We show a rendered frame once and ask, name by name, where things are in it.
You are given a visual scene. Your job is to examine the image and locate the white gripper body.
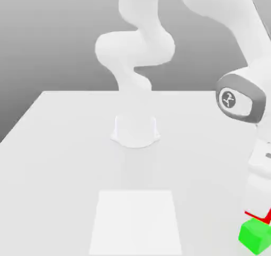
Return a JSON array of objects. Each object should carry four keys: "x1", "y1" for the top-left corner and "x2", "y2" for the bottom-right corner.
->
[{"x1": 243, "y1": 164, "x2": 271, "y2": 220}]

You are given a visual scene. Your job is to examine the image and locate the small red cube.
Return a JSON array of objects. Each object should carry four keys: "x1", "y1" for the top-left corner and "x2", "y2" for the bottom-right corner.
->
[{"x1": 243, "y1": 208, "x2": 271, "y2": 225}]

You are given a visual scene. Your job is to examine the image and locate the small green cube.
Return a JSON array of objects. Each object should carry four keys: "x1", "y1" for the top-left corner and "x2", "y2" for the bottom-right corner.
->
[{"x1": 238, "y1": 218, "x2": 271, "y2": 256}]

